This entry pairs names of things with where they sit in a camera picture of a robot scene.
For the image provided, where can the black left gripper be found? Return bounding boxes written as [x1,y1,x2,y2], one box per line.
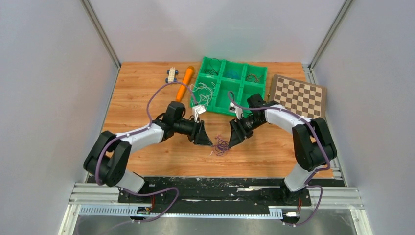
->
[174,116,213,146]

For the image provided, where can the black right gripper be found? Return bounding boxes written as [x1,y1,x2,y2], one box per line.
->
[229,115,264,148]

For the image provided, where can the purple wire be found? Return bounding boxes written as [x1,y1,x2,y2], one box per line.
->
[212,135,231,157]

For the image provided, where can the white wire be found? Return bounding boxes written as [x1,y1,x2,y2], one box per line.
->
[189,81,217,113]

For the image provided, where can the blue wire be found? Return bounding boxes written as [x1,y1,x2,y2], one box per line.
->
[225,69,242,81]

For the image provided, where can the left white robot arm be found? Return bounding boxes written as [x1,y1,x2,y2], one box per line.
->
[83,101,212,203]

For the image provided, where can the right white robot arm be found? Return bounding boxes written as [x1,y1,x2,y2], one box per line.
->
[228,92,337,205]

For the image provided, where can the green compartment tray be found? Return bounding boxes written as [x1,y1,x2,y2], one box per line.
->
[191,56,268,115]

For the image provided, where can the orange carrot toy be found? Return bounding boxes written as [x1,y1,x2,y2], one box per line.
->
[176,66,195,102]

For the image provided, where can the white blue toy car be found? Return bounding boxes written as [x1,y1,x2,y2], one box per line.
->
[165,67,179,83]

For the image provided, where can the wooden chessboard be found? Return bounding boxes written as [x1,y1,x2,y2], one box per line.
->
[269,75,326,119]

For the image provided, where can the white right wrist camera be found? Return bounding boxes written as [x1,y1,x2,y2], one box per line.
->
[229,102,243,119]

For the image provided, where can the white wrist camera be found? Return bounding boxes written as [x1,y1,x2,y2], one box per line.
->
[229,102,243,119]
[192,104,206,122]

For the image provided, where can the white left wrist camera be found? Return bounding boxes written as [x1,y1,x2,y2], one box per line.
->
[192,104,206,122]

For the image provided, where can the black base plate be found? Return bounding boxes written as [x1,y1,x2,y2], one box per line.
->
[115,177,317,215]

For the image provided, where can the aluminium rail frame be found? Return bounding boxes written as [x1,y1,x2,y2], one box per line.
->
[58,183,373,235]

